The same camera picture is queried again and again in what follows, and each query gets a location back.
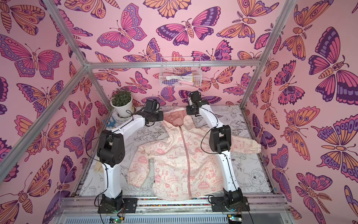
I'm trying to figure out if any pink printed kids jacket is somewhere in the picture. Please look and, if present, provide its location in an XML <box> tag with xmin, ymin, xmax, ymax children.
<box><xmin>127</xmin><ymin>109</ymin><xmax>262</xmax><ymax>202</ymax></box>

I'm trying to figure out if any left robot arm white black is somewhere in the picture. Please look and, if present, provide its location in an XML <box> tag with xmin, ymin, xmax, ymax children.
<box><xmin>97</xmin><ymin>99</ymin><xmax>164</xmax><ymax>213</ymax></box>

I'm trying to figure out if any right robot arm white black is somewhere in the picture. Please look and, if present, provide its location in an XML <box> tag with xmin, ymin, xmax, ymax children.
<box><xmin>186</xmin><ymin>91</ymin><xmax>243</xmax><ymax>211</ymax></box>

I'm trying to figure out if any potted green plant white pot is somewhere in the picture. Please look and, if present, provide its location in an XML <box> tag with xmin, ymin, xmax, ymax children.
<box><xmin>110</xmin><ymin>89</ymin><xmax>135</xmax><ymax>118</ymax></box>

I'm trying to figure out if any blue yellow garden rake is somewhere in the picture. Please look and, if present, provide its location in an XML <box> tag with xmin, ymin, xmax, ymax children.
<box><xmin>104</xmin><ymin>116</ymin><xmax>116</xmax><ymax>128</ymax></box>

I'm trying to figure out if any beige work glove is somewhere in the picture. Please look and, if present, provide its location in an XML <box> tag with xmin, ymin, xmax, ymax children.
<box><xmin>93</xmin><ymin>161</ymin><xmax>103</xmax><ymax>173</ymax></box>

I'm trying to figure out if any white wire basket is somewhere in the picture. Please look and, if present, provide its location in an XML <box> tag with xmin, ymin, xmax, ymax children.
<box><xmin>158</xmin><ymin>56</ymin><xmax>202</xmax><ymax>88</ymax></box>

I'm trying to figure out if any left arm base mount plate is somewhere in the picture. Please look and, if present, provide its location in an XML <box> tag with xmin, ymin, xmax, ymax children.
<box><xmin>98</xmin><ymin>197</ymin><xmax>138</xmax><ymax>214</ymax></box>

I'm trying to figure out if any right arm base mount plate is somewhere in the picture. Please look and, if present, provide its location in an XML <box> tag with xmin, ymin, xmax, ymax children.
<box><xmin>208</xmin><ymin>196</ymin><xmax>250</xmax><ymax>212</ymax></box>

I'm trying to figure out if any aluminium front rail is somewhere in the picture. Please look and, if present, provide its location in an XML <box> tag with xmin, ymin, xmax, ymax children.
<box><xmin>53</xmin><ymin>194</ymin><xmax>295</xmax><ymax>224</ymax></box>

